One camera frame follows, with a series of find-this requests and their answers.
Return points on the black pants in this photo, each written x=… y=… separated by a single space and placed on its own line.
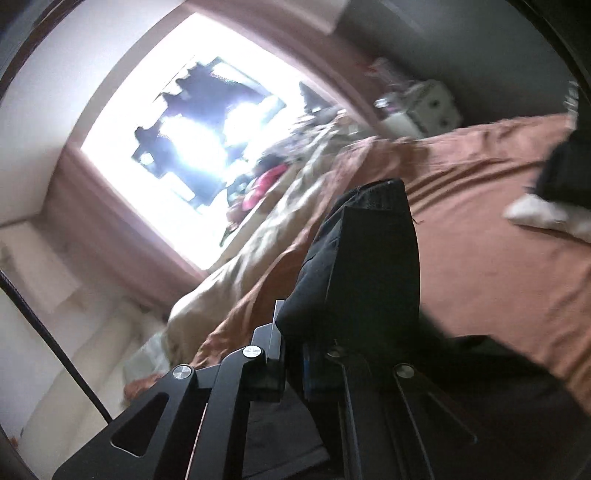
x=369 y=258

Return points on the brown bed sheet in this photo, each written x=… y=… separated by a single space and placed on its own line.
x=461 y=277

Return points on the white pillow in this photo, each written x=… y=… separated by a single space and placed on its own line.
x=143 y=355

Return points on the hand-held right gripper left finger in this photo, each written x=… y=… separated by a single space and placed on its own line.
x=268 y=364

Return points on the pile of colourful clothes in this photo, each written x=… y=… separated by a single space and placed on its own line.
x=263 y=182

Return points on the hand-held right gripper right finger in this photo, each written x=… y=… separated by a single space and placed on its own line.
x=310 y=376

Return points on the beige duvet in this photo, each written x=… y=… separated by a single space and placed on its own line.
x=258 y=244

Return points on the bright window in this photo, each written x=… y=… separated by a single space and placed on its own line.
x=152 y=115

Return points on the pink curtain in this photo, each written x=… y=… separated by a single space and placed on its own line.
x=115 y=230

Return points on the black and cream garment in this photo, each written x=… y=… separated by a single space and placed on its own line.
x=563 y=170

